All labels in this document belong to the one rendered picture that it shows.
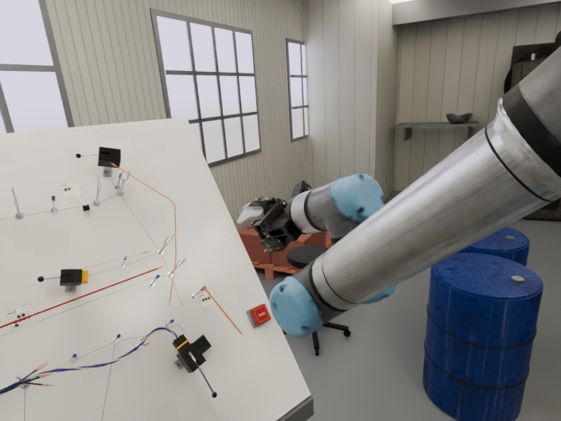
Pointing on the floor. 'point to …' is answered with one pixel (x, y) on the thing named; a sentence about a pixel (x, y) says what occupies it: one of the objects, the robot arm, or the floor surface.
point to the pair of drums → (482, 328)
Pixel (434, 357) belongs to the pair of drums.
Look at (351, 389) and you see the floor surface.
